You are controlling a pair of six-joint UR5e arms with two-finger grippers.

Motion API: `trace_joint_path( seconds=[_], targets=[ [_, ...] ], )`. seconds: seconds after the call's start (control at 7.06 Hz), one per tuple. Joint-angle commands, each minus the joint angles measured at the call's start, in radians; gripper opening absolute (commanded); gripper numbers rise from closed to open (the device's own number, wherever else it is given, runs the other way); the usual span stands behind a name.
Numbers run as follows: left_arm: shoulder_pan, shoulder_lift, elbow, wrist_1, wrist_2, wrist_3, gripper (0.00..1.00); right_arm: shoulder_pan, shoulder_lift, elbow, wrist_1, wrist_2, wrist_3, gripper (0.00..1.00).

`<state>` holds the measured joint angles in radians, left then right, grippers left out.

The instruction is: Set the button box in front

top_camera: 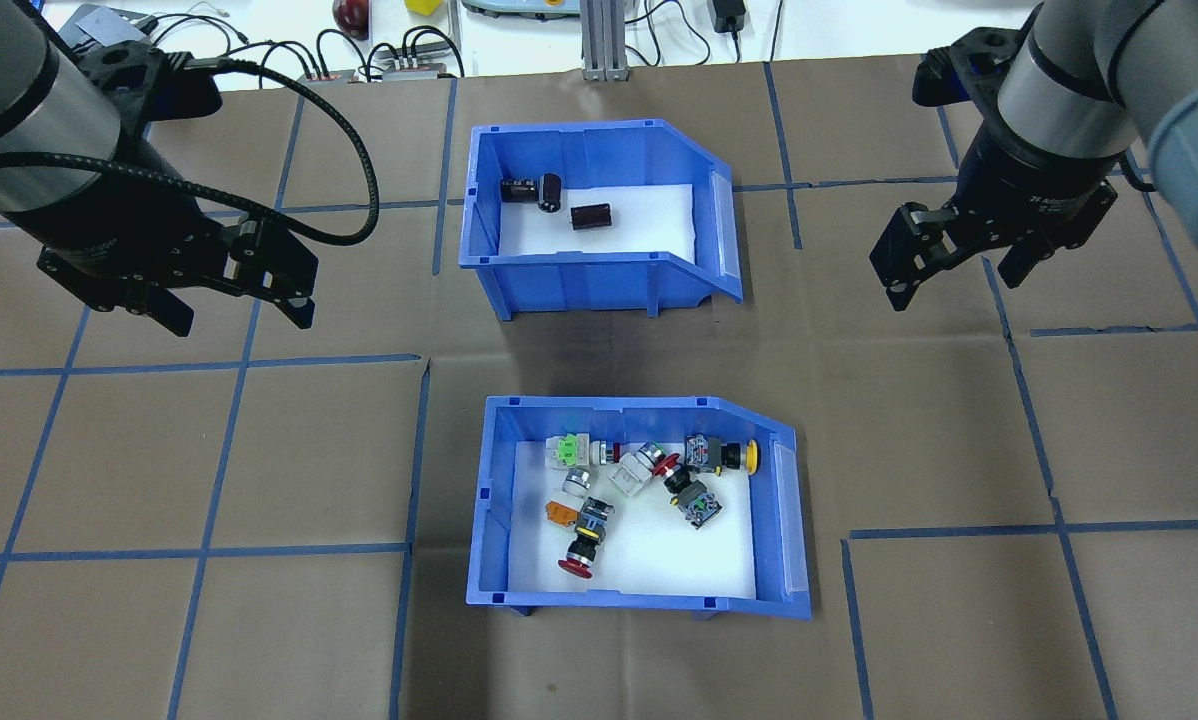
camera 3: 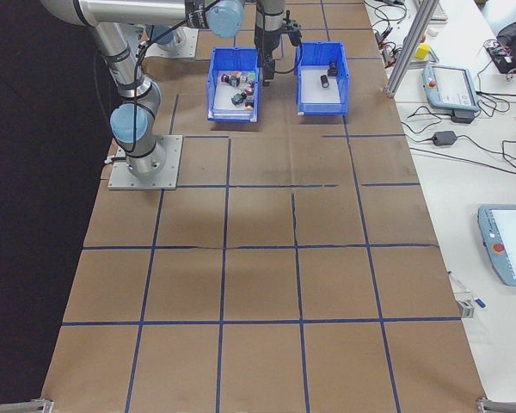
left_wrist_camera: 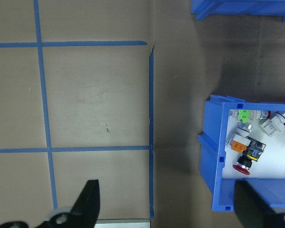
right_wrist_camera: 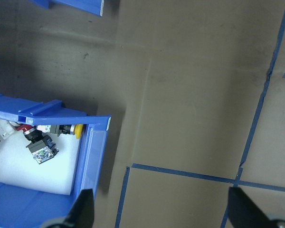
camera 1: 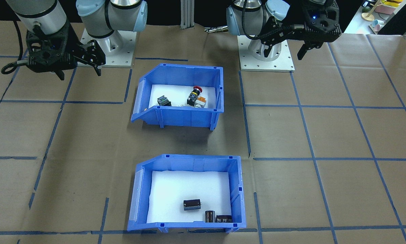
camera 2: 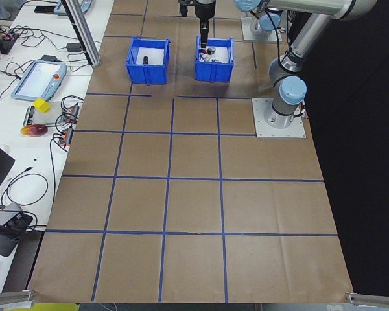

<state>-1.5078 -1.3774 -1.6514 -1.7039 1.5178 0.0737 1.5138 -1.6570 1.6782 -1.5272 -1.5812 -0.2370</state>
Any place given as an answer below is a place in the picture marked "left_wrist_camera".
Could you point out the blue bin with switches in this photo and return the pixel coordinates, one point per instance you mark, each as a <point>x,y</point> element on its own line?
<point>211,133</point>

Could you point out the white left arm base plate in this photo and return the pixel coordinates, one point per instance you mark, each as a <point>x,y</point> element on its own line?
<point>123,223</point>

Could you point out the small parts in bin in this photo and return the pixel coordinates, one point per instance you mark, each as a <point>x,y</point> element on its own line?
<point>270,161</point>

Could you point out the blue bin with capacitors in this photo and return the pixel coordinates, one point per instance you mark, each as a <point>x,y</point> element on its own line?
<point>228,7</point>

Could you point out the red mushroom black switch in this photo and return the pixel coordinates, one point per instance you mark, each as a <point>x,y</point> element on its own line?
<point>242,164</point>

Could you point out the white switch with red head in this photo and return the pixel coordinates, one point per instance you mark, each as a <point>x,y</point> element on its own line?
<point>270,126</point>

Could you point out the green pushbutton switch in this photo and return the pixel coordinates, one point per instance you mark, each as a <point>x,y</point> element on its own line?
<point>243,115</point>

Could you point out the orange pushbutton switch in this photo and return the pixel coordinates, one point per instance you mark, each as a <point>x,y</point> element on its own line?
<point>238,145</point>

